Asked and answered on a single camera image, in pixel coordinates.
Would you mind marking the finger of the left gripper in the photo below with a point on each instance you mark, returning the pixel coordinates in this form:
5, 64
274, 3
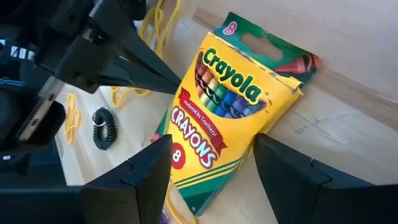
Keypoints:
140, 53
93, 65

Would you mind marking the yellow Crayola crayon box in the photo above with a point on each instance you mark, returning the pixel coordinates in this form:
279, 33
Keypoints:
236, 118

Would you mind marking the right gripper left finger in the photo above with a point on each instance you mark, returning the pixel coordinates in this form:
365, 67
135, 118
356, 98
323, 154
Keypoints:
109, 205

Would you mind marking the black spiral wrist coil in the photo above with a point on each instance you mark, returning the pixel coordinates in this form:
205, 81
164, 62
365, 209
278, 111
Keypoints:
112, 130

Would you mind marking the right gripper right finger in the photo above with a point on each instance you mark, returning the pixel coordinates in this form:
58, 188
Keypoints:
311, 199

